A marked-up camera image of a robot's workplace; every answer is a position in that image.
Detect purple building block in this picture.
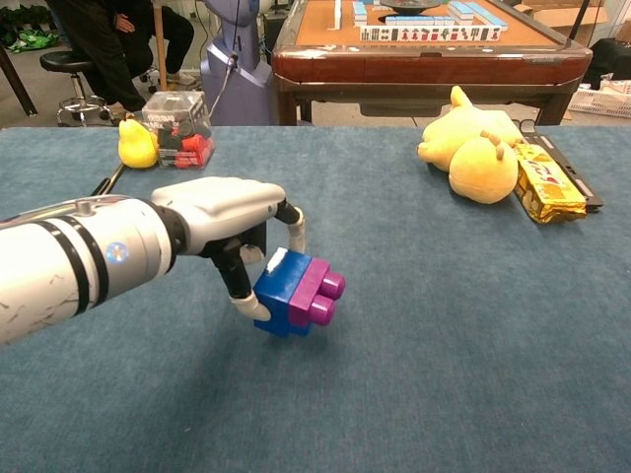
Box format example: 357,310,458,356
288,257,348,338

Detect black bowl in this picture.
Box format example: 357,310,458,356
382,0,448,13

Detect green items pile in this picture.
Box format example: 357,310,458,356
0,6,63,55

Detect seated person in black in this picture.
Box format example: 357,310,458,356
44,0,196,113

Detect black round stool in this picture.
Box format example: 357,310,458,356
38,50,122,127

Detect metal ladle black handle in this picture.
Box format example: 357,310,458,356
90,162,127,199

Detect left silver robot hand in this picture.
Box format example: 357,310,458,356
150,175,309,322

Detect wooden pole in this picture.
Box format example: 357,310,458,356
152,0,170,93

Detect yellow plush toy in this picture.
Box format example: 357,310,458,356
416,85,526,206

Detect black flat keyboard tray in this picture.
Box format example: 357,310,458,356
512,119,605,214

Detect dark slanted leg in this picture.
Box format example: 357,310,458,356
0,43,38,117

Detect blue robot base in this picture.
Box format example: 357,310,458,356
198,0,275,127

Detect brown mahjong table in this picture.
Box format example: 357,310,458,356
270,0,595,127

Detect blue felt table cover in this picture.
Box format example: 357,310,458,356
0,125,631,473

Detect blue building block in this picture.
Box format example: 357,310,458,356
252,249,316,339

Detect row of blue-backed mahjong tiles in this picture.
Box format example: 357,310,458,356
385,14,457,28

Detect gold yellow snack package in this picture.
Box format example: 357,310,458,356
512,142,590,226

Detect white plastic basket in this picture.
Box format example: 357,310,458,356
566,87,631,120

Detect yellow toy pear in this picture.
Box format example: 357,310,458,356
117,113,161,170

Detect row of face-up mahjong tiles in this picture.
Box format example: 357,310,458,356
359,25,502,43

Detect black bag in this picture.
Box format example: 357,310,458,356
588,37,631,91

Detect clear plastic box red items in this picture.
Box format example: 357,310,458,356
141,91,217,171

